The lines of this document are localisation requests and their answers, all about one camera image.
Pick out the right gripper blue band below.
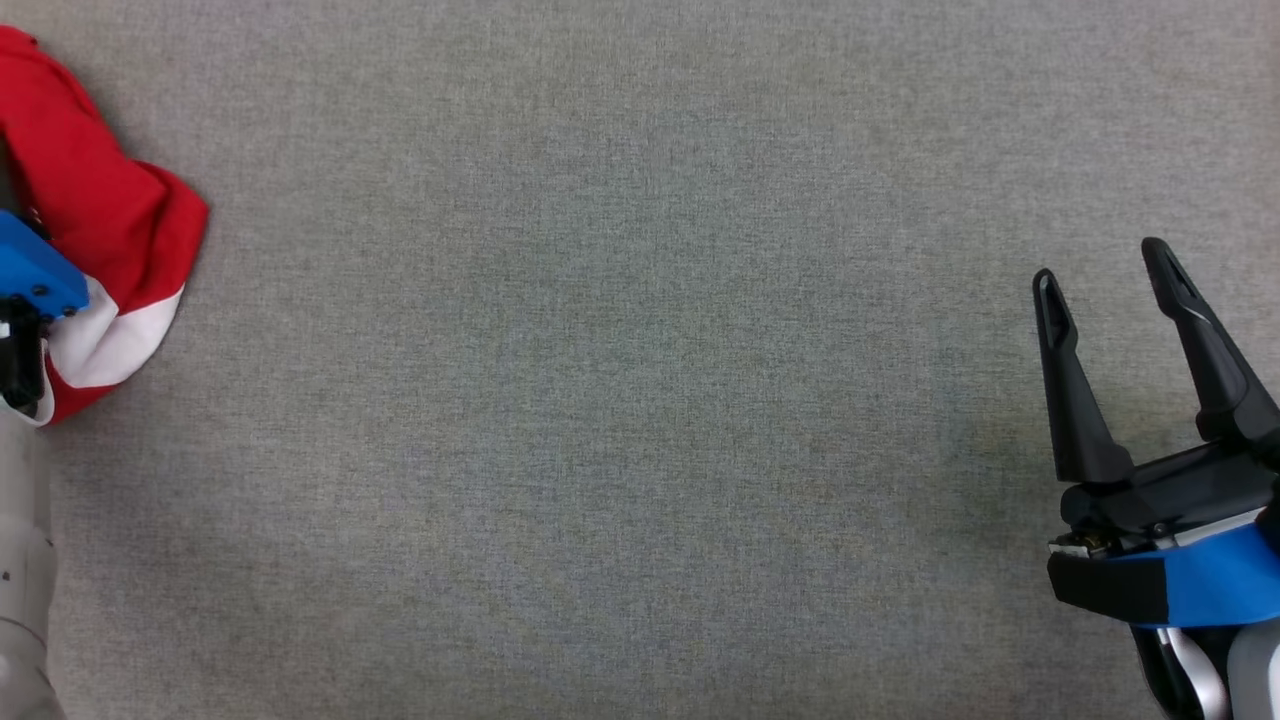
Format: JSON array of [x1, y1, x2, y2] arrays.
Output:
[[1032, 237, 1280, 631]]

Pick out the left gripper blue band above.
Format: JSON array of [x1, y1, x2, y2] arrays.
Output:
[[0, 210, 91, 413]]

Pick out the red white sports shorts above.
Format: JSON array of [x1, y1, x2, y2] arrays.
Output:
[[0, 25, 211, 427]]

